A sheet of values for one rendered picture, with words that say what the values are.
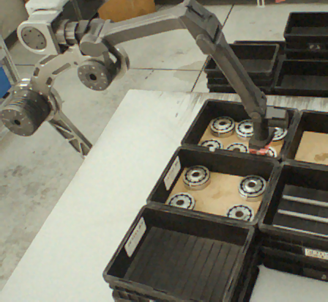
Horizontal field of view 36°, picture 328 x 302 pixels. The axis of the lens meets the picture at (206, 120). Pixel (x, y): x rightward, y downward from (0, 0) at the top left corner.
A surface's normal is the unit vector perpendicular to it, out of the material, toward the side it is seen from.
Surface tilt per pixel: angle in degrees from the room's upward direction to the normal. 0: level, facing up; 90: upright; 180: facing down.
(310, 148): 0
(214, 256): 0
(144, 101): 0
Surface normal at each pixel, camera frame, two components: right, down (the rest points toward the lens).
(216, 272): -0.14, -0.77
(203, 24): 0.62, -0.31
